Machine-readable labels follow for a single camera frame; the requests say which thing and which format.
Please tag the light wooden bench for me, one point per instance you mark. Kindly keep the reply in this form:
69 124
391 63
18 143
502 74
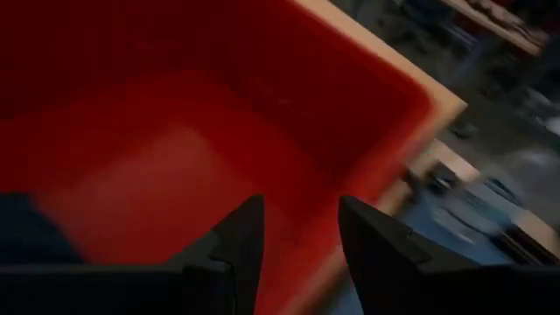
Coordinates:
494 22

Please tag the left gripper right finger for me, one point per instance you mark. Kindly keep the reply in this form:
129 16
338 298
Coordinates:
437 293

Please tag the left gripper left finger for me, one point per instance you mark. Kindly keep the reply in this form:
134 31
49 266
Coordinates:
131 293

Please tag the red plastic laundry basket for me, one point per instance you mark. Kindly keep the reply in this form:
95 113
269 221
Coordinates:
175 131

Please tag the navy garment with white label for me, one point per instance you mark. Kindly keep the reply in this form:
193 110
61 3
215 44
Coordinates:
30 232

